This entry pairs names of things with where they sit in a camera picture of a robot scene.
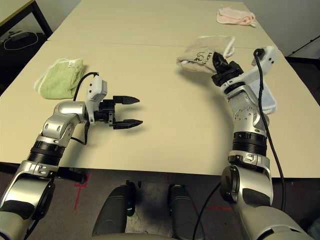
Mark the pink folded towel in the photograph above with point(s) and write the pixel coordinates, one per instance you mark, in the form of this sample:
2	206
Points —
232	16

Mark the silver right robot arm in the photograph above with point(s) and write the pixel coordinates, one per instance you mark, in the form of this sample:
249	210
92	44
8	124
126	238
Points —
250	150

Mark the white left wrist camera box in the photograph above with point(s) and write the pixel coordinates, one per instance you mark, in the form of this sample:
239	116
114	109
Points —
96	90

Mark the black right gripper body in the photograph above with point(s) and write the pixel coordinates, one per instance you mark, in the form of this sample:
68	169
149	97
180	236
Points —
227	73

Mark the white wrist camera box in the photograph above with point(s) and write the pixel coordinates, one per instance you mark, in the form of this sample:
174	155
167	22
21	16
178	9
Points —
96	90
265	62

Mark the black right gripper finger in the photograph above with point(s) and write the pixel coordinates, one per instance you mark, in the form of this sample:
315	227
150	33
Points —
216	65
222	61

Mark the green folded towel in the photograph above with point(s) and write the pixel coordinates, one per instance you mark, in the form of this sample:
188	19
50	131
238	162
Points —
60	80

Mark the grey right robot leg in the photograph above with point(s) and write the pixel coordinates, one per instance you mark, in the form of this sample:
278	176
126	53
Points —
185	215

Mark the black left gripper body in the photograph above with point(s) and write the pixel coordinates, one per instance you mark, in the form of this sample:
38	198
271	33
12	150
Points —
106	112

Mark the dark teal bag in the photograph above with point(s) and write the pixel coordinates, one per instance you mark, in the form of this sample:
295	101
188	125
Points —
313	228

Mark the black table foot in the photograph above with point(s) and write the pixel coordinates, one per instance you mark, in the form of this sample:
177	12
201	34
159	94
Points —
72	175

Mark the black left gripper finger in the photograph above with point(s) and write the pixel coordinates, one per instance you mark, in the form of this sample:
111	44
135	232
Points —
125	100
127	123

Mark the side table with black frame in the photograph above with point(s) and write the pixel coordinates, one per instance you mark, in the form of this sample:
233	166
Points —
22	15

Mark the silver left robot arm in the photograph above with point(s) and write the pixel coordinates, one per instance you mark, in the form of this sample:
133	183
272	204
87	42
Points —
42	150

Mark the light blue folded towel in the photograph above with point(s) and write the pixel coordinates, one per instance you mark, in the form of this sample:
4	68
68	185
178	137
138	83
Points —
267	97

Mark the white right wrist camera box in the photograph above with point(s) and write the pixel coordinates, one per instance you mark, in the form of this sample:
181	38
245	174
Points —
265	62

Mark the grey robot torso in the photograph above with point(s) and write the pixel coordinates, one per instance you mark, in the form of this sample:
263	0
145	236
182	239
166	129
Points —
135	237

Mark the beige towel with white trim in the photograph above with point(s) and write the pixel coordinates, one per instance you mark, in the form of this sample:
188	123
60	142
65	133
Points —
200	55

